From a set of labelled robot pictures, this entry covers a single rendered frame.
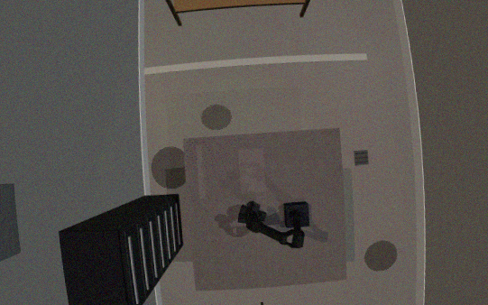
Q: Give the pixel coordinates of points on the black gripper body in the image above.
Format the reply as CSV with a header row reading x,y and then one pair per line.
x,y
246,210

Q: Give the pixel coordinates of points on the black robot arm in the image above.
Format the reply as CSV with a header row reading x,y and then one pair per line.
x,y
256,225

